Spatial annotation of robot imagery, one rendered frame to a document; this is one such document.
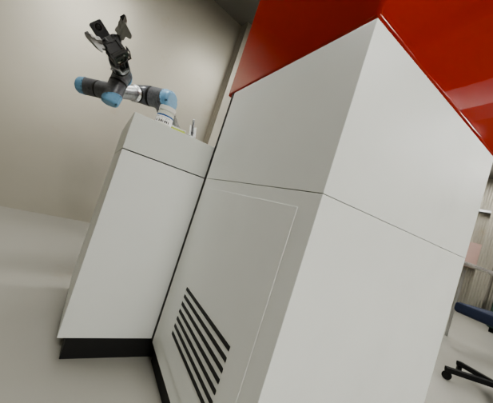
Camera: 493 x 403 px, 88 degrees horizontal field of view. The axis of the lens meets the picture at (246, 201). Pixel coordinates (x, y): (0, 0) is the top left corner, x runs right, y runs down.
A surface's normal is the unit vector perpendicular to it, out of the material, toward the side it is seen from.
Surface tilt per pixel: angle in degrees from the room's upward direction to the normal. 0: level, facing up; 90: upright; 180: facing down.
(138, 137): 90
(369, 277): 90
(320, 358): 90
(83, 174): 90
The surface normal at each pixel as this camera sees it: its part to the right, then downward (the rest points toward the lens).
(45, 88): 0.62, 0.17
